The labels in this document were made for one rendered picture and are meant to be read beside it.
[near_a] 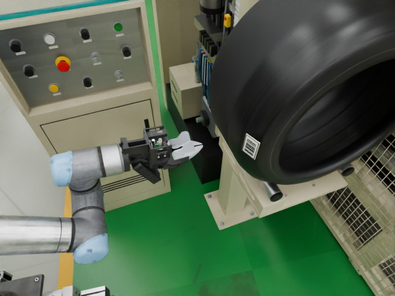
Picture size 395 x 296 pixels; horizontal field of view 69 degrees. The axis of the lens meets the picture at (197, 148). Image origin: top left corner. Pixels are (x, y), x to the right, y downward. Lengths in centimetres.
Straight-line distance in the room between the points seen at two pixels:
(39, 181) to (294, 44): 200
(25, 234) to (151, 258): 123
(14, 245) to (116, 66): 82
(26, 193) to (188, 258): 120
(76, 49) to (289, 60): 83
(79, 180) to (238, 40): 48
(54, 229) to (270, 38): 60
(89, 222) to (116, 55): 74
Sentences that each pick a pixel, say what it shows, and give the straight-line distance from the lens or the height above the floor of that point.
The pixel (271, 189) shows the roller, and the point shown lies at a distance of 95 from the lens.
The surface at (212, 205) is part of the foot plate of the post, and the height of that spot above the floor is 1.
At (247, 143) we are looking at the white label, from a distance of 68.
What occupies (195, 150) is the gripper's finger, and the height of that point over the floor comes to 112.
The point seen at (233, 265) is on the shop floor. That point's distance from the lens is 180.
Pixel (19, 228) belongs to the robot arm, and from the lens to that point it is 66.
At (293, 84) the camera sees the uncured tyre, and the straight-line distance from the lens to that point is 61.
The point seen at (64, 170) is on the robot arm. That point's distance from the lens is 69.
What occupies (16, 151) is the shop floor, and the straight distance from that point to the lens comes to 259.
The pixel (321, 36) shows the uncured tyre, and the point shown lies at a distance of 63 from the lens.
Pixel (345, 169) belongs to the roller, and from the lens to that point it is 109.
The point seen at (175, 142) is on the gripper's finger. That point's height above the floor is 114.
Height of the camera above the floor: 171
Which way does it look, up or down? 51 degrees down
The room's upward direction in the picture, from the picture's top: straight up
